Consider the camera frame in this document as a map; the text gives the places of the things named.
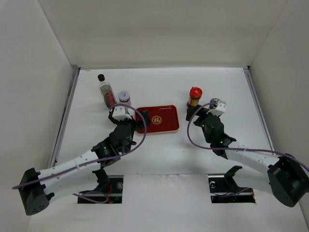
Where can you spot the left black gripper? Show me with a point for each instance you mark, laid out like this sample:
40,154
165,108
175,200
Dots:
139,124

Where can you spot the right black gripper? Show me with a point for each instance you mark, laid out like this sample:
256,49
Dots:
193,112

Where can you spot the small jar pink label lid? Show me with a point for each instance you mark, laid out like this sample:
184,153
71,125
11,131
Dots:
124,97

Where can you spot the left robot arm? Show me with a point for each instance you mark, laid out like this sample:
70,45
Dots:
38,189

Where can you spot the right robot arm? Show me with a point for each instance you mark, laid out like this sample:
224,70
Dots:
277,173

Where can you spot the red lid sauce jar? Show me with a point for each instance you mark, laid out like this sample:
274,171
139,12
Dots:
195,95

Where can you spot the silver lid jar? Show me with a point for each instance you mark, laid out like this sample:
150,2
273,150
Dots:
214,102

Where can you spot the red rectangular tray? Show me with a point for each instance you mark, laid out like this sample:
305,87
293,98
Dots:
162,118

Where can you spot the dark sauce glass bottle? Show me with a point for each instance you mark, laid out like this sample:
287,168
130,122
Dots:
106,91

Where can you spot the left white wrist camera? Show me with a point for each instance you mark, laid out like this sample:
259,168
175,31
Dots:
121,113

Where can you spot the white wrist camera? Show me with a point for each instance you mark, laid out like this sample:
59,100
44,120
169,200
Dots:
121,113
219,110

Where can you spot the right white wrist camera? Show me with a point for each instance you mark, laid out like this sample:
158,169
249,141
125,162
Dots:
219,110

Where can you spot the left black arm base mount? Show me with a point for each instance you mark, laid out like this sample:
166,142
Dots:
109,189

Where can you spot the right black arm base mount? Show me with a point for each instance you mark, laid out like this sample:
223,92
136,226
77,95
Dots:
223,188

